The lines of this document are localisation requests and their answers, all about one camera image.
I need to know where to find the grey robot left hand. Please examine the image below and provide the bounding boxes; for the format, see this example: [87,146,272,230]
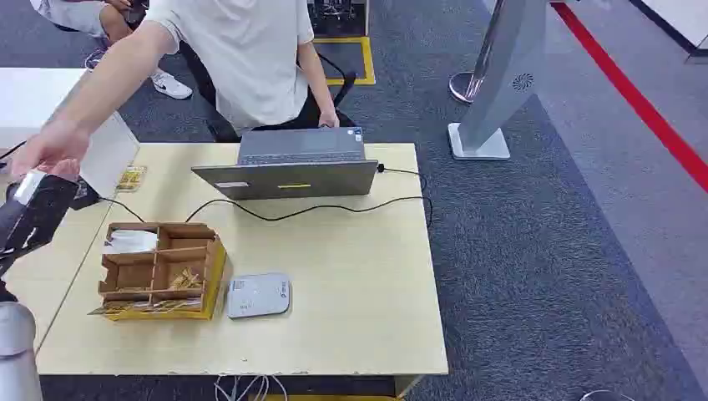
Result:
[22,175,79,251]

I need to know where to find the black power adapter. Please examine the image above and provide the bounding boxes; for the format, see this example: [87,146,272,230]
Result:
[69,178,103,212]

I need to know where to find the person's right hand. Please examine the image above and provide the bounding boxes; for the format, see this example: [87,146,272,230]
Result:
[9,118,91,182]

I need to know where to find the white card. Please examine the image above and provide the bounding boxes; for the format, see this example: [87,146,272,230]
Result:
[103,229,159,256]

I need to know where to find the wooden card box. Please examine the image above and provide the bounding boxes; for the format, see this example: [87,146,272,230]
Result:
[88,221,228,322]

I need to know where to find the gold cards along box edge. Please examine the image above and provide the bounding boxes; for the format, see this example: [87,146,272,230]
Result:
[88,298,204,317]

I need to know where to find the gold printed card stack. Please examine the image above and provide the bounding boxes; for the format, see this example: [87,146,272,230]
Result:
[169,268,204,292]

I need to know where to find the seated person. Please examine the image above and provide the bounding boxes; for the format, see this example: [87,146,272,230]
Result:
[30,0,194,101]

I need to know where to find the grey laptop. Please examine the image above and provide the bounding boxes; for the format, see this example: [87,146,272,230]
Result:
[191,127,379,201]

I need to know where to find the black office chair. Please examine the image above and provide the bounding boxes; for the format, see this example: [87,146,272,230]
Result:
[178,41,358,144]

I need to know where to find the grey kiosk stand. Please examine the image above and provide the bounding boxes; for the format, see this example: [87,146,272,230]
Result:
[447,0,554,161]

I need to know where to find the white cabinet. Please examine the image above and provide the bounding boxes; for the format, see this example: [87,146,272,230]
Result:
[629,0,708,58]

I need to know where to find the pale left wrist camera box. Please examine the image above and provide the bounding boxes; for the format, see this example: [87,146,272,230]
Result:
[13,170,48,207]

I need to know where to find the black laptop power cable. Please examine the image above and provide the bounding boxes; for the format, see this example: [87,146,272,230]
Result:
[98,163,434,229]

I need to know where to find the white cable bundle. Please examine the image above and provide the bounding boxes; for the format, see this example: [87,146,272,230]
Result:
[214,375,289,401]

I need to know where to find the chrome stanchion post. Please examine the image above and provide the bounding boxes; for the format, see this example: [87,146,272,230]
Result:
[448,0,505,104]

